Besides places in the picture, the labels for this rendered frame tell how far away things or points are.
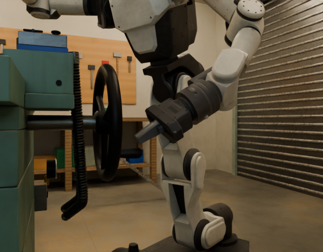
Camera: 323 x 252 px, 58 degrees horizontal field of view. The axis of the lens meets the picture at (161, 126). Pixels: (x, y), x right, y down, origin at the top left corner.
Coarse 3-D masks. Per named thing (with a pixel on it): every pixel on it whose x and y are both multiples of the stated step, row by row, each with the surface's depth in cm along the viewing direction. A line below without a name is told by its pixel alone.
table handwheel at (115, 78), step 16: (96, 80) 77; (112, 80) 62; (96, 96) 81; (112, 96) 60; (96, 112) 71; (112, 112) 59; (32, 128) 66; (48, 128) 67; (64, 128) 68; (96, 128) 70; (112, 128) 59; (96, 144) 82; (112, 144) 60; (96, 160) 79; (112, 160) 62; (112, 176) 66
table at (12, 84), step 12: (0, 60) 37; (0, 72) 37; (12, 72) 40; (0, 84) 37; (12, 84) 40; (24, 84) 59; (0, 96) 37; (12, 96) 40; (24, 96) 57; (36, 96) 58; (48, 96) 59; (60, 96) 60; (72, 96) 61; (24, 108) 61; (36, 108) 60; (48, 108) 60; (60, 108) 60; (72, 108) 61
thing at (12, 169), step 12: (0, 132) 45; (12, 132) 46; (24, 132) 58; (0, 144) 45; (12, 144) 46; (24, 144) 58; (0, 156) 45; (12, 156) 46; (24, 156) 57; (0, 168) 45; (12, 168) 46; (24, 168) 57; (0, 180) 45; (12, 180) 46
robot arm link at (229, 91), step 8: (208, 72) 71; (192, 80) 72; (200, 80) 68; (208, 80) 70; (208, 88) 66; (216, 88) 68; (224, 88) 67; (232, 88) 69; (208, 96) 66; (216, 96) 66; (224, 96) 69; (232, 96) 71; (216, 104) 67; (224, 104) 71; (232, 104) 74
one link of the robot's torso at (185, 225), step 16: (160, 160) 133; (192, 160) 123; (160, 176) 134; (192, 176) 123; (176, 192) 134; (192, 192) 123; (176, 208) 136; (192, 208) 130; (176, 224) 135; (192, 224) 130; (176, 240) 138; (192, 240) 131
